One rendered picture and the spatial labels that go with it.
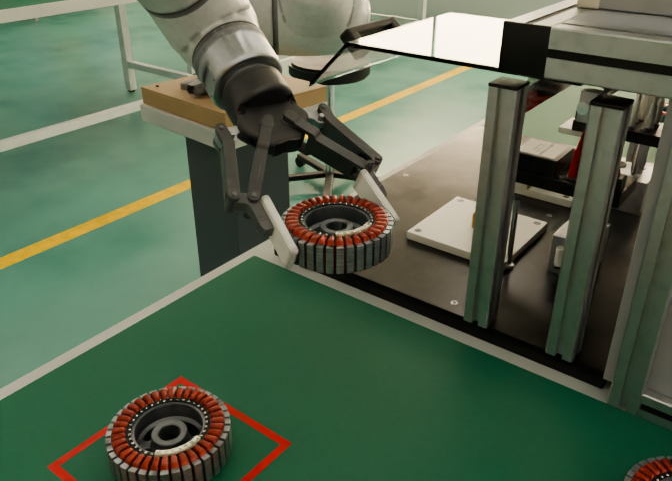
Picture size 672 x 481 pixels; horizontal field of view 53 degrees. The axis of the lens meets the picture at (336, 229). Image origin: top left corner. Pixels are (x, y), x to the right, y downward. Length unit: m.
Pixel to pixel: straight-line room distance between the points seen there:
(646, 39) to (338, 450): 0.45
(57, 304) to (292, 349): 1.65
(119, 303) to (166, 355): 1.52
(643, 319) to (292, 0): 1.04
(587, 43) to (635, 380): 0.33
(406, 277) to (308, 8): 0.77
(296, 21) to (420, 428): 1.03
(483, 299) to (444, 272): 0.13
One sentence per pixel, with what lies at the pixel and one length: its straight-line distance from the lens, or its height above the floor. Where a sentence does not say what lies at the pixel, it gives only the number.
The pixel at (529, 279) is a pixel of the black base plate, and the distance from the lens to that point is 0.90.
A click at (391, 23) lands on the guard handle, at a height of 1.06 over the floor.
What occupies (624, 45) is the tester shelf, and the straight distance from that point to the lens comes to 0.62.
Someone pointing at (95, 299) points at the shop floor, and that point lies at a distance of 2.35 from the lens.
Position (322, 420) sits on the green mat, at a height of 0.75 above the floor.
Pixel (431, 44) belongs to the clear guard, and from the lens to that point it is 0.78.
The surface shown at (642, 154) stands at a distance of 1.13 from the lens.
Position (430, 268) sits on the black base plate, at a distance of 0.90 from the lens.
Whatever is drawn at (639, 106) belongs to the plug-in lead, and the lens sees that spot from 1.10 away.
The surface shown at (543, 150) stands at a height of 0.92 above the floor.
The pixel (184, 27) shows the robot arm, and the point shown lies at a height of 1.09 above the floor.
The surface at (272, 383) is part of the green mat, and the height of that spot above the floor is 0.75.
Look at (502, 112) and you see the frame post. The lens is 0.70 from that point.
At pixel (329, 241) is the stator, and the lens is 0.62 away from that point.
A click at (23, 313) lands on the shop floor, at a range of 2.37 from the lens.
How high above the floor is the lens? 1.23
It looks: 28 degrees down
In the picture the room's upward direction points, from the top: straight up
